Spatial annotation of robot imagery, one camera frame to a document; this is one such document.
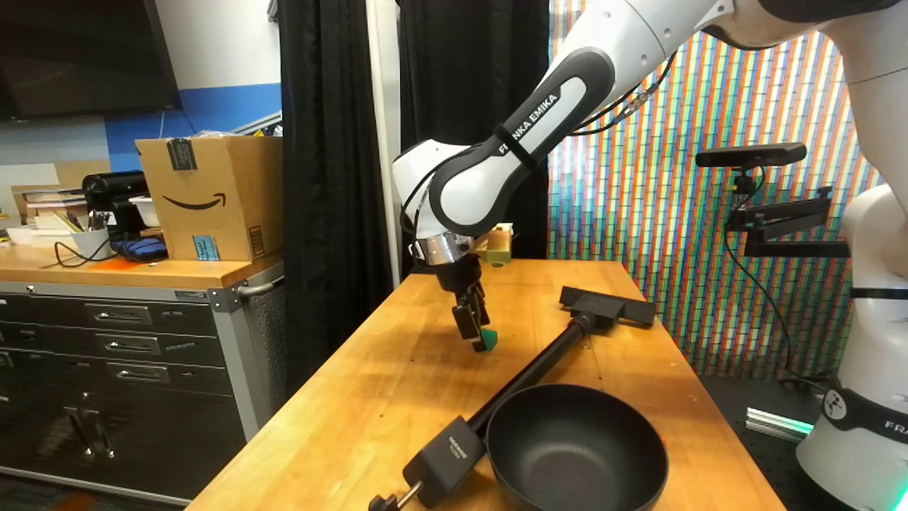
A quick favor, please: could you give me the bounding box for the black wall monitor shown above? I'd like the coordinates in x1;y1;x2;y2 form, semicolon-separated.
0;0;183;122

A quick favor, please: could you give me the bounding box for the green cube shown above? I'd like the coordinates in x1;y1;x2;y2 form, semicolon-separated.
478;328;501;352

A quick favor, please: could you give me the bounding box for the cardboard box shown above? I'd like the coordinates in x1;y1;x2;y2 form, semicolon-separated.
136;136;283;260

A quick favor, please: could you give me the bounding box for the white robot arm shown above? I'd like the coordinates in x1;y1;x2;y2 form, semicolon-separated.
391;0;908;342

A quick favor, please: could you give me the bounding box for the black machine on cabinet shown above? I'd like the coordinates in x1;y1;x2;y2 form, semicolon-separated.
82;170;169;260

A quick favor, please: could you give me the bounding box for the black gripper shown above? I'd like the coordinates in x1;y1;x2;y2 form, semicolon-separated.
438;256;491;342

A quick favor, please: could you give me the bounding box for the black curtain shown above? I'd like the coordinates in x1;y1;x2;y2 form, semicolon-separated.
275;0;552;379

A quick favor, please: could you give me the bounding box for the black bar clamp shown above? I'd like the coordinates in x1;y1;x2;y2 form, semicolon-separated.
370;287;657;511

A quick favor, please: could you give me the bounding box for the black bowl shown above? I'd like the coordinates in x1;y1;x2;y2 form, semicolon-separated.
485;382;668;511

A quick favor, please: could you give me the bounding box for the black camera on stand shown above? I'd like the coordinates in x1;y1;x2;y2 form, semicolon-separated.
693;142;855;263

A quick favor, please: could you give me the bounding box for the black tool cabinet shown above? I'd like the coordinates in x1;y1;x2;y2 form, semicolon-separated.
0;260;283;504

